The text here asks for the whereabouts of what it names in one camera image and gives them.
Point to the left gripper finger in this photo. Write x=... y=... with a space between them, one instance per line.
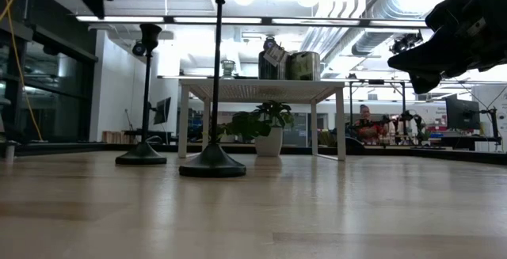
x=99 y=8

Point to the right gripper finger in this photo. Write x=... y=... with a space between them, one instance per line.
x=424 y=82
x=435 y=55

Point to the green scented candle tin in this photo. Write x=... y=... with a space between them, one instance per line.
x=304 y=67

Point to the clear ribbed glass candle holder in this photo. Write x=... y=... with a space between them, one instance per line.
x=228 y=71

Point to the medium black candlestick holder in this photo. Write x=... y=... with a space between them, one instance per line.
x=142 y=155

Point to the floral scented candle tin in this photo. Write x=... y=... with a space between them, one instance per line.
x=267 y=71

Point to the tall black candlestick holder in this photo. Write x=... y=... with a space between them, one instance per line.
x=212 y=162

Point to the black lab robot arm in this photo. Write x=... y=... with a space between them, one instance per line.
x=415 y=121

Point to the long LED light bar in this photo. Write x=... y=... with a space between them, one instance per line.
x=126 y=19

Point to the black ceiling spotlight cluster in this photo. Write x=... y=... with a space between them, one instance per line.
x=404 y=44

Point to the black desktop monitor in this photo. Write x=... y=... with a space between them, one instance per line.
x=461 y=114

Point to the person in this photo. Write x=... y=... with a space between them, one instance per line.
x=366 y=130

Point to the black monitor on pole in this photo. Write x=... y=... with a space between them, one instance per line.
x=163 y=110

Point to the wooden slat crate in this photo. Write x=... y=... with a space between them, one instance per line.
x=115 y=137

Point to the potted plant white pot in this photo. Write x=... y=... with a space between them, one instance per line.
x=270 y=142

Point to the white perforated metal shelf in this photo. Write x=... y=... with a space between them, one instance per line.
x=245 y=88

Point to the small white stand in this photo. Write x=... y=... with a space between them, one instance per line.
x=10 y=152

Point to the silver ventilation duct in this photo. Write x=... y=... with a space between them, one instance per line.
x=380 y=33

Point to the black aluminium table frame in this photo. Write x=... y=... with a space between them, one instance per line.
x=79 y=147

